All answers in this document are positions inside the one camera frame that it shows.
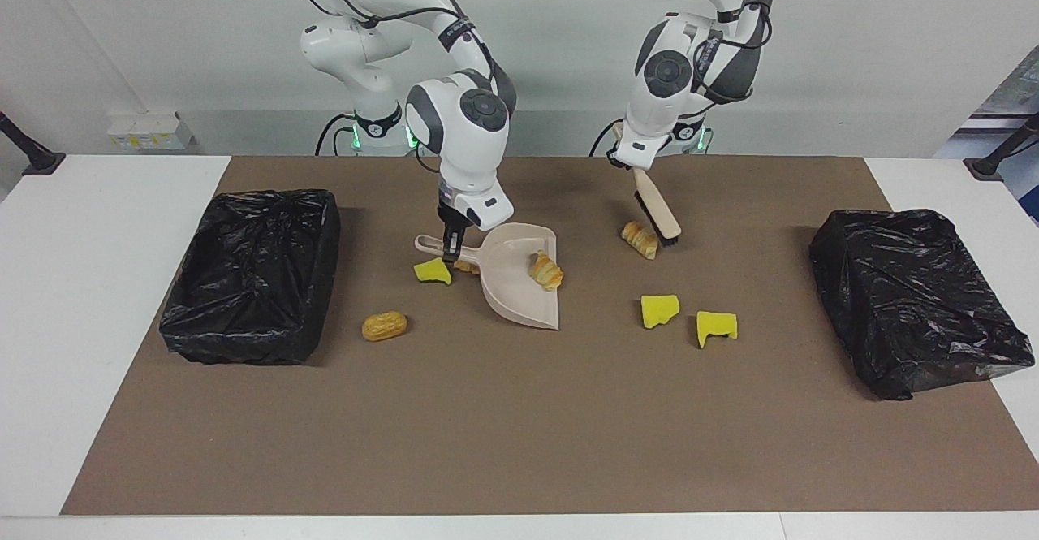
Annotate beige brush black bristles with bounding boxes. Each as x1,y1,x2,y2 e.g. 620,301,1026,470
611,122,683,247

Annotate beige plastic dustpan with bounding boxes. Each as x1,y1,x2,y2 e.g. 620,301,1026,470
414,223,561,331

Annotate oval brown bread roll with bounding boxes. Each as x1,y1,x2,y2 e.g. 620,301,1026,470
361,311,408,343

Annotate yellow sponge piece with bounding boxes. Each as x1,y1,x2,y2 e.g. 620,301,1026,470
696,311,739,349
413,257,452,286
640,294,681,330

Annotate black bag lined bin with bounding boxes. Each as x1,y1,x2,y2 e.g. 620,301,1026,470
809,209,1036,401
159,189,342,365

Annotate brown table mat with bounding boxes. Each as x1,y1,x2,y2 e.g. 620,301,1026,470
61,156,1039,516

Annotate black clamp stand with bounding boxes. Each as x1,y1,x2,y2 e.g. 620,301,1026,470
964,114,1039,181
0,111,66,176

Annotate blue grey background equipment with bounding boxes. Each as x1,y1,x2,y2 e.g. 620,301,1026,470
933,45,1039,224

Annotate black left base cable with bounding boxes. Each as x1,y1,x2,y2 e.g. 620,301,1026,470
590,118,627,157

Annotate black base cable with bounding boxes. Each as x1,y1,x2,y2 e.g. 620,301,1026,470
590,118,627,157
315,112,362,157

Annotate black right base cable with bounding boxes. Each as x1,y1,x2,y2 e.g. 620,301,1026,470
315,112,362,157

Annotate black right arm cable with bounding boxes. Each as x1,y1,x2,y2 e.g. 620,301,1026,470
280,0,498,86

